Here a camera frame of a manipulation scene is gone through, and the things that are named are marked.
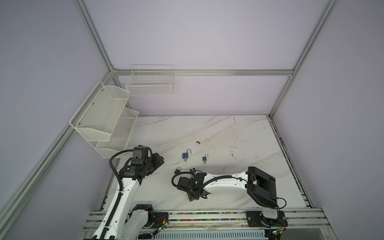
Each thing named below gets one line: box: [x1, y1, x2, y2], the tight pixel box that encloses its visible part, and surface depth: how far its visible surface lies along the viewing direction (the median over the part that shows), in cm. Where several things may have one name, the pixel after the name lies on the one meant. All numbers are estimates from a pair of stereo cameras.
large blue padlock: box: [182, 148, 192, 159], surface depth 98 cm
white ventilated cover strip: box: [152, 230, 269, 240], surface depth 72 cm
